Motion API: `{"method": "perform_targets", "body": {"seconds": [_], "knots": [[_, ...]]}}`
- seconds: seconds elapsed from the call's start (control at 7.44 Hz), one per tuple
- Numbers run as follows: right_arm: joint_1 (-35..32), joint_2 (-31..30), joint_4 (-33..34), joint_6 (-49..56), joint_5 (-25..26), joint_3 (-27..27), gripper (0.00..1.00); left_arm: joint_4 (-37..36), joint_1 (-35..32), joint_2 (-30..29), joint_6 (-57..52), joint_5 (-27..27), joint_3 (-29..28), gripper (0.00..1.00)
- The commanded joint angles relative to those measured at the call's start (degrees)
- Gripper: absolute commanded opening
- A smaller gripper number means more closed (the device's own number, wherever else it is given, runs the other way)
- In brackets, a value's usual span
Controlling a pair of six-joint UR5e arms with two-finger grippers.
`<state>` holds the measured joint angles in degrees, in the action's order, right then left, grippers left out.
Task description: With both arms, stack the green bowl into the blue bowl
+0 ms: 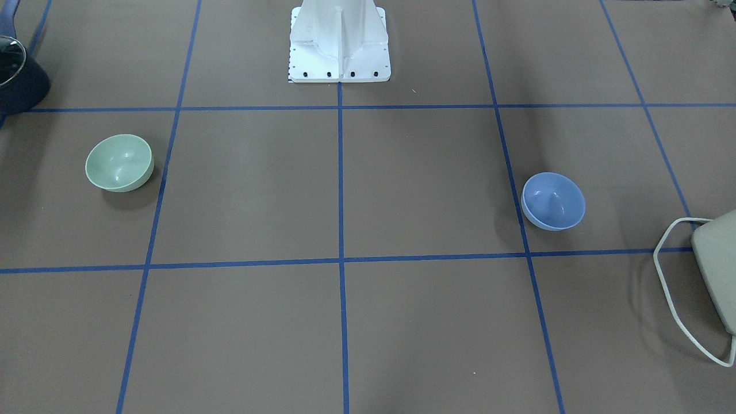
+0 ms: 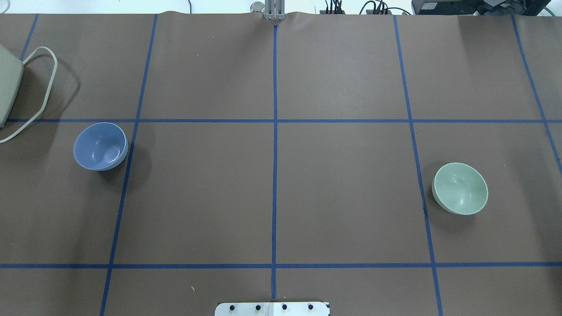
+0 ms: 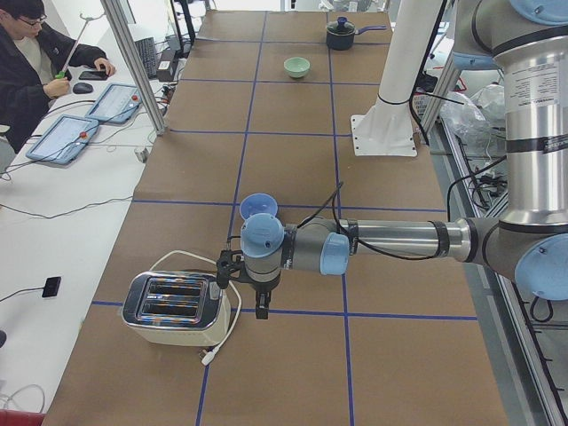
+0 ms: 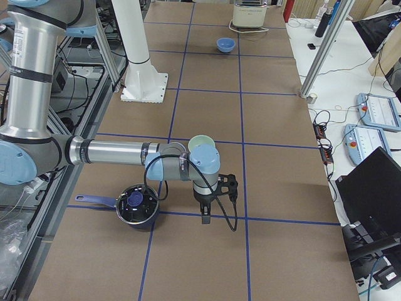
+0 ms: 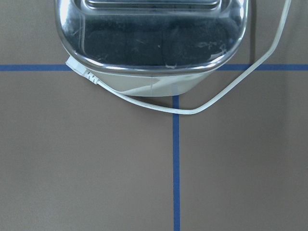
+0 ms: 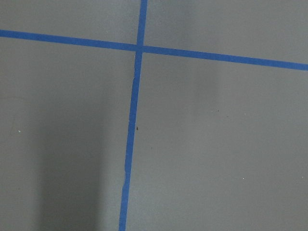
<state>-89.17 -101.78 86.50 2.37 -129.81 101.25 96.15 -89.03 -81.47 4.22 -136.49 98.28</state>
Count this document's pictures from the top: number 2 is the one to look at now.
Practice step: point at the blue bowl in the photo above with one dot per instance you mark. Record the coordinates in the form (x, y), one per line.
(101, 147)

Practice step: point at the aluminium camera post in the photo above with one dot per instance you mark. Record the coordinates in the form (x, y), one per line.
(274, 10)

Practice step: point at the green bowl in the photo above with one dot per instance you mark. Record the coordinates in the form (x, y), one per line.
(460, 189)

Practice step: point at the metal base plate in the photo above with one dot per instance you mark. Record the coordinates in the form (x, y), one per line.
(273, 309)

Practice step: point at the cream toaster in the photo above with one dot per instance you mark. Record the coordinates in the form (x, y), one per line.
(11, 72)

